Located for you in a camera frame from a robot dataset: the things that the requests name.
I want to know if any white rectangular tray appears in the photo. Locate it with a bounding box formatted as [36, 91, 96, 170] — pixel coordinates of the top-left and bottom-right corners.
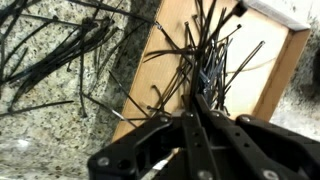
[111, 0, 312, 143]

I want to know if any black cable tie heap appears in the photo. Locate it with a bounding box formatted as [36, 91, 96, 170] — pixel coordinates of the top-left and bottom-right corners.
[0, 0, 158, 129]
[142, 0, 267, 118]

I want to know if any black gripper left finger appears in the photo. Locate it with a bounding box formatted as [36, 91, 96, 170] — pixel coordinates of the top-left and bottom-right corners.
[87, 110, 221, 180]

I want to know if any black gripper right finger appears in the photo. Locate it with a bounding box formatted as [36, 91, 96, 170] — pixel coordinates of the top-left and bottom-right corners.
[194, 94, 320, 180]

